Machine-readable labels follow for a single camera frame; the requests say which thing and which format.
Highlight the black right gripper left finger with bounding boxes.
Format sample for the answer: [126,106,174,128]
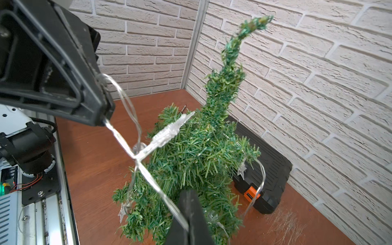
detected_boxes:
[165,190,196,245]

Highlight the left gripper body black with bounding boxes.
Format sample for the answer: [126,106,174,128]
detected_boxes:
[61,7,101,58]

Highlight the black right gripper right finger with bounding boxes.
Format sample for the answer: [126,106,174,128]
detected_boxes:
[189,190,214,245]

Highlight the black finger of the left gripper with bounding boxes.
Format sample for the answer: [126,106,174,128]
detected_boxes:
[1,1,115,126]

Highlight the small green christmas tree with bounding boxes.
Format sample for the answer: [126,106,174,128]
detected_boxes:
[113,16,273,245]

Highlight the clear string light wire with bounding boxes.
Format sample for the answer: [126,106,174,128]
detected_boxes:
[97,72,266,233]

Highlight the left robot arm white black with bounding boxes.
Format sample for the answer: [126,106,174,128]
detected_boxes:
[1,1,187,245]

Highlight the black tool case orange latches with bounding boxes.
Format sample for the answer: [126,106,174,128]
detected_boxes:
[227,116,293,214]

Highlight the aluminium corner post left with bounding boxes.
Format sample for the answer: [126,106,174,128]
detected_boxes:
[180,0,209,89]

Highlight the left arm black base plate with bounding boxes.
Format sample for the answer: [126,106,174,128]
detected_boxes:
[21,166,61,206]

